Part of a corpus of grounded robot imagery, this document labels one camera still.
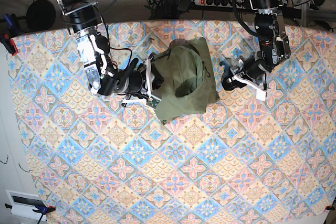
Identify blue orange clamp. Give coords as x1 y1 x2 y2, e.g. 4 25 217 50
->
1 14 19 56
5 204 56 221

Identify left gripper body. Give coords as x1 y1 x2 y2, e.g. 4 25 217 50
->
222 57 271 91

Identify olive green t-shirt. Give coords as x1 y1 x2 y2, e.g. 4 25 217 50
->
152 37 219 124

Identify blue orange clamp lower left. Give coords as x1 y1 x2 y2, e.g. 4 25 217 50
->
5 204 56 221

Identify white power strip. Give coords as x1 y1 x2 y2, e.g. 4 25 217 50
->
194 0 232 7

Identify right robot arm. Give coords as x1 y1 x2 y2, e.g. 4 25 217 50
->
57 0 164 98

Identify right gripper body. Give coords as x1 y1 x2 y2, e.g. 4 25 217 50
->
118 65 164 94

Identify patterned tile tablecloth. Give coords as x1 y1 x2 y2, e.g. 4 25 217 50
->
7 26 335 223

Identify orange clamp lower right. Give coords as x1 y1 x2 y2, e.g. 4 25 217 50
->
325 205 335 211

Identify black round stool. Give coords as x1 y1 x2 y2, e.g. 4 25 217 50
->
26 0 56 31

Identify blue orange clamp upper left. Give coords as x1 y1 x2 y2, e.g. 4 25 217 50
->
1 14 19 56

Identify white floor vent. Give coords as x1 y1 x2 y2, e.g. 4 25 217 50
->
6 190 45 221

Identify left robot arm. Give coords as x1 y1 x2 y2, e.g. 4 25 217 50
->
222 0 335 92

